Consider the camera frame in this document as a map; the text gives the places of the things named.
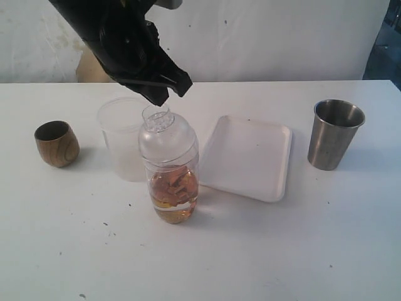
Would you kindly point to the stainless steel cup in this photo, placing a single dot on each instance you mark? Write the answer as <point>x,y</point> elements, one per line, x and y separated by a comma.
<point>335,125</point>

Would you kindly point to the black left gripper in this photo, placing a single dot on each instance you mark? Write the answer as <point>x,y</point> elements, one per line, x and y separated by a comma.
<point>127,47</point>

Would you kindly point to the clear shaker lid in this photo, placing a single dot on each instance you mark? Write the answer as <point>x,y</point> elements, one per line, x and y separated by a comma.
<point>166,139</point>

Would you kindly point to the white rectangular tray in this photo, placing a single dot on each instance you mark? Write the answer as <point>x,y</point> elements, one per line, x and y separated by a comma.
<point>247,157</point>

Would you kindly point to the brown wooden cup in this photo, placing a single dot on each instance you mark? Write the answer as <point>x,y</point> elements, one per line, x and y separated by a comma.
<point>57,143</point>

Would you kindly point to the brown chunks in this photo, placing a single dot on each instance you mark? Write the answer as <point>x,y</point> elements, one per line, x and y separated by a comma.
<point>173,188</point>

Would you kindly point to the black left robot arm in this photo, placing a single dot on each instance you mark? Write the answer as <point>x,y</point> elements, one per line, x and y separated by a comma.
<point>74,11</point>

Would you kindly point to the white backdrop cloth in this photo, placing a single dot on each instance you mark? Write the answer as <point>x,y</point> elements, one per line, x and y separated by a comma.
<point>213,41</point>

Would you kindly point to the clear plastic shaker tumbler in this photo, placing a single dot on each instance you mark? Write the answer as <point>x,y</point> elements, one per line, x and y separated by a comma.
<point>180,213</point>

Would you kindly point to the translucent plastic container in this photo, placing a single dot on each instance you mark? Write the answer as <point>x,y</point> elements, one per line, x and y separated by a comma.
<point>120,121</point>

